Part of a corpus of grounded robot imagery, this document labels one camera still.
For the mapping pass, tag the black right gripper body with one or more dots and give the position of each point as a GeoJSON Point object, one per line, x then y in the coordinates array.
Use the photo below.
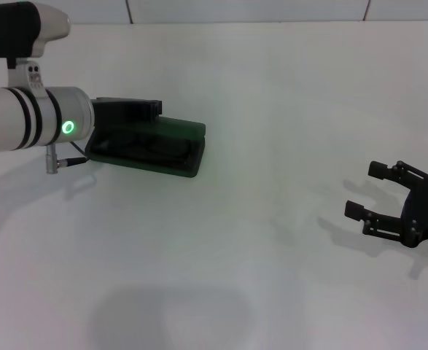
{"type": "Point", "coordinates": [427, 215]}

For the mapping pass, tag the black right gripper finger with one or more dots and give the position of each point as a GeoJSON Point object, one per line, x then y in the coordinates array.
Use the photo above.
{"type": "Point", "coordinates": [354, 210]}
{"type": "Point", "coordinates": [377, 169]}

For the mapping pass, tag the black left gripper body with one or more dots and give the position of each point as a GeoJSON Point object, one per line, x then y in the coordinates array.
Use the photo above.
{"type": "Point", "coordinates": [119, 109]}

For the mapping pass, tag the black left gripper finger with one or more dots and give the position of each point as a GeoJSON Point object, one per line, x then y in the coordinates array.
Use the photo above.
{"type": "Point", "coordinates": [154, 108]}

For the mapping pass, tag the green glasses case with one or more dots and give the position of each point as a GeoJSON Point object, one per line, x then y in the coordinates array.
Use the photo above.
{"type": "Point", "coordinates": [177, 129]}

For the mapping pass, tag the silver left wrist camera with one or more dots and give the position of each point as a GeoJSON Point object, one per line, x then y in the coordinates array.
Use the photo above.
{"type": "Point", "coordinates": [20, 25]}

